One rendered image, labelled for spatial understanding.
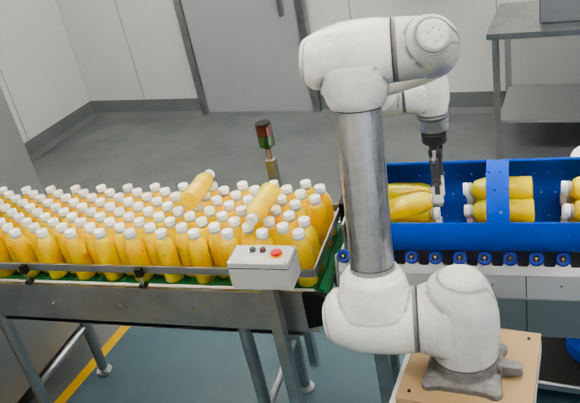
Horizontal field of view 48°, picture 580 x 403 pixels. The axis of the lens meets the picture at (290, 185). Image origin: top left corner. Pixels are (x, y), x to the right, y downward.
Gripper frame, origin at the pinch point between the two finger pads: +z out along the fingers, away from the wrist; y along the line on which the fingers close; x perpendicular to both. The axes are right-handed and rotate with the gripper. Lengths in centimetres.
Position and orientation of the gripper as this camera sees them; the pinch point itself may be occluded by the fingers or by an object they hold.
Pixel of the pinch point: (438, 189)
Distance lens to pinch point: 206.4
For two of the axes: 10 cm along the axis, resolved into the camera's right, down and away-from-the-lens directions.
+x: -9.4, 0.2, 3.3
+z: 1.8, 8.7, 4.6
